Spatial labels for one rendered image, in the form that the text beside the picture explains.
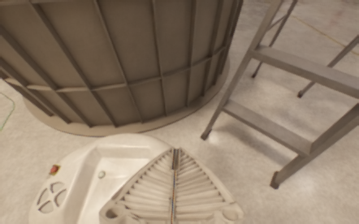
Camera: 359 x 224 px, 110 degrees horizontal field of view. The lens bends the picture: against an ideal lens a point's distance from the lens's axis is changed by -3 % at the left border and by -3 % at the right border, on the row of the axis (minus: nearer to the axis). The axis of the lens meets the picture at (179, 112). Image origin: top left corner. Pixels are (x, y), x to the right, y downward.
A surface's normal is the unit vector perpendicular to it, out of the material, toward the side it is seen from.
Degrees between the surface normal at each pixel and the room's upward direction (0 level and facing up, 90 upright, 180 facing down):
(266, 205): 0
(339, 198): 0
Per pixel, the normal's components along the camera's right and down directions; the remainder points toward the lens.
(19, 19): 0.02, 0.79
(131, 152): -0.01, 0.51
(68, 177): 0.00, -0.61
